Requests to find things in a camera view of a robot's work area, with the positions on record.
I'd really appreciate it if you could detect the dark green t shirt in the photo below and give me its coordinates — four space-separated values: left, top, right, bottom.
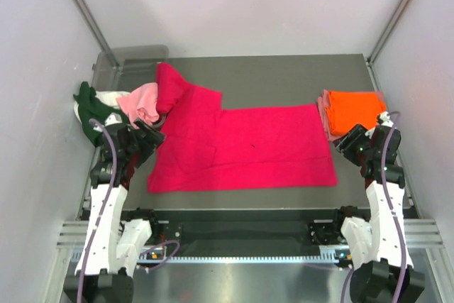
73 82 130 147

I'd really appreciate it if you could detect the folded salmon pink t shirt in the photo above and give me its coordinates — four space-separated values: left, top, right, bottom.
316 89 386 143

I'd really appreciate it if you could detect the aluminium frame post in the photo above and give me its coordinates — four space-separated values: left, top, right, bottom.
367 0 412 65
73 0 119 68

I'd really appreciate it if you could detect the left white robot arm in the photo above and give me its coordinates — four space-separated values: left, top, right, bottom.
63 116 165 302

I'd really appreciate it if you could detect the red t shirt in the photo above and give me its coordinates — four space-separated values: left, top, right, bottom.
156 62 190 114

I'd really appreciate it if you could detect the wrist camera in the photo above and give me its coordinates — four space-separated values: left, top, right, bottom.
89 113 123 132
377 111 394 128

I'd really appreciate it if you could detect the magenta t shirt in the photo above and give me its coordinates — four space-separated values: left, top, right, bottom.
148 84 338 194

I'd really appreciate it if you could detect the folded orange t shirt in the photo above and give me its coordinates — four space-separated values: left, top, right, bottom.
324 90 387 137

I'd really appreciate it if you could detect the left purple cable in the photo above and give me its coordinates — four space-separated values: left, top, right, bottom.
76 118 181 303

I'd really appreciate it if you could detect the slotted grey cable duct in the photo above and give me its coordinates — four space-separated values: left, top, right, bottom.
70 248 359 265

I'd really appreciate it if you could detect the white t shirt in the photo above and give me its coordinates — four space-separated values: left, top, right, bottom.
73 88 131 123

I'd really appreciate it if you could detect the light pink t shirt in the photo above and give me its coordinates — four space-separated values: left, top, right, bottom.
116 82 160 128

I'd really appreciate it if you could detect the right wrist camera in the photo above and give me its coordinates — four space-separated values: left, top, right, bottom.
377 111 394 128

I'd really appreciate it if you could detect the right aluminium frame post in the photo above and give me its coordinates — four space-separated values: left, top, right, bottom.
367 0 412 65

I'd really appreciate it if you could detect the grey plastic bin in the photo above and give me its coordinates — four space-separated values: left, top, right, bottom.
92 45 169 134

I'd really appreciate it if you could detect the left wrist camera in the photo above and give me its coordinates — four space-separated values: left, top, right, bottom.
89 113 123 132

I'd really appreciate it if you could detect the left aluminium frame post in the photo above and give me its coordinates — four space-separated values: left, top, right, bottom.
73 0 119 68

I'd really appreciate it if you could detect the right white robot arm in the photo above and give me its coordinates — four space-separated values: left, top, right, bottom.
331 123 426 302

